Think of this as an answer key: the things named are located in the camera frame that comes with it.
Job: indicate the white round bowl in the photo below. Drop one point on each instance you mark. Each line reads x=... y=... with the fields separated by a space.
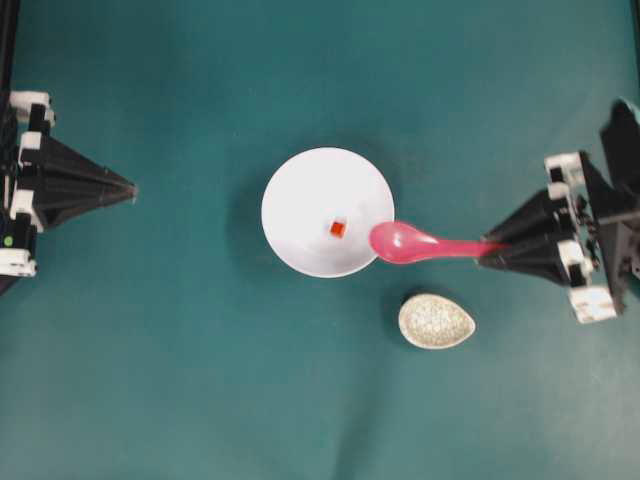
x=311 y=190

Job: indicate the speckled egg-shaped spoon rest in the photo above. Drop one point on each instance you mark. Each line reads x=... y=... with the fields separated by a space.
x=433 y=322

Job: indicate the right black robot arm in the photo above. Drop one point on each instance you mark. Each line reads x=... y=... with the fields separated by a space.
x=620 y=142

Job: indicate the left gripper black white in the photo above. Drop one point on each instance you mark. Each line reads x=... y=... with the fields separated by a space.
x=26 y=120

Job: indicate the pink plastic spoon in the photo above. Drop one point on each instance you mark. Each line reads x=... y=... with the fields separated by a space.
x=400 y=243

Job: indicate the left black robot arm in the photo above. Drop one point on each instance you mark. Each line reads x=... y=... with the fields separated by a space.
x=44 y=183

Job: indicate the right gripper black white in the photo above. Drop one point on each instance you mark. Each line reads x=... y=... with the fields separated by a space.
x=591 y=263

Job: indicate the small red block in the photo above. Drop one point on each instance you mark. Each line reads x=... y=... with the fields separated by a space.
x=338 y=228

